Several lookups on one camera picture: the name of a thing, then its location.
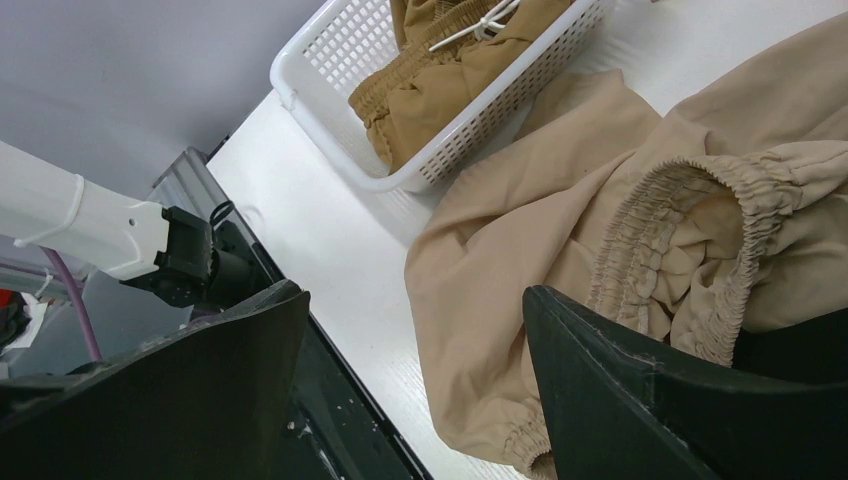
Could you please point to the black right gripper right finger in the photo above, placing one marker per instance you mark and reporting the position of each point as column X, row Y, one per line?
column 620, row 405

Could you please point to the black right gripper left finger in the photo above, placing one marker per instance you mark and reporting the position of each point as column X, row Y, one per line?
column 206, row 402

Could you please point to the beige shorts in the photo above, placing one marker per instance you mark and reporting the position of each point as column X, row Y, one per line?
column 726, row 215

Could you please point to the brown shorts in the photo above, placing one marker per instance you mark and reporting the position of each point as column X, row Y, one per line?
column 449, row 53

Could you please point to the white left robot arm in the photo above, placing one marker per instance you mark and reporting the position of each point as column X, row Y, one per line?
column 181, row 257

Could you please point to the white plastic basket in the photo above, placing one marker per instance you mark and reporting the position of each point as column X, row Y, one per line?
column 347, row 41

